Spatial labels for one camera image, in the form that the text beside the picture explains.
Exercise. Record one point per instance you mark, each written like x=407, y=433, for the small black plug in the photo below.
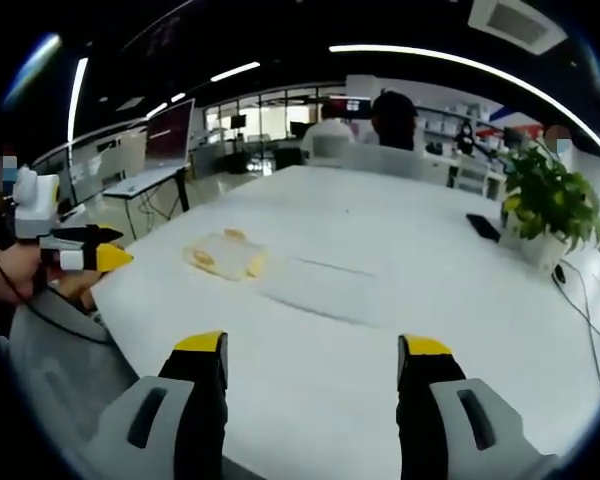
x=559, y=273

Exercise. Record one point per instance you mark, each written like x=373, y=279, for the large display screen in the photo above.
x=169, y=132

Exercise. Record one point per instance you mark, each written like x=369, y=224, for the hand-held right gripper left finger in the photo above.
x=190, y=400

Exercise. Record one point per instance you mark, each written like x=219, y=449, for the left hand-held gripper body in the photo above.
x=35, y=205

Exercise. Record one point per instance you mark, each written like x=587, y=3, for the black and white figure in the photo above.
x=465, y=139

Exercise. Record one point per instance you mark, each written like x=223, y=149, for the long curved ceiling light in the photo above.
x=480, y=65

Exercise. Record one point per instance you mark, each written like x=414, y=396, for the straight ceiling light bar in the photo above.
x=77, y=100

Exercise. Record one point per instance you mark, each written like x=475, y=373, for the black phone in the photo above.
x=483, y=227

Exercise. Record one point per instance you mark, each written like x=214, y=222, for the short ceiling light bar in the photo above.
x=235, y=71

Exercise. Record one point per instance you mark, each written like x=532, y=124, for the white desk with black legs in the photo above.
x=140, y=182

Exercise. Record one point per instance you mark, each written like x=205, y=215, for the green potted plant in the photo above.
x=547, y=200

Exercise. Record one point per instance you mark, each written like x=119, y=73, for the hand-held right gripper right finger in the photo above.
x=430, y=400

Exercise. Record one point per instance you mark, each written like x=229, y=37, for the person's left hand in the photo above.
x=15, y=275

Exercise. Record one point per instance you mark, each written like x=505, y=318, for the ceiling air vent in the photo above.
x=517, y=22

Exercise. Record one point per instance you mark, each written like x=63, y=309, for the person's grey clothing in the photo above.
x=55, y=380

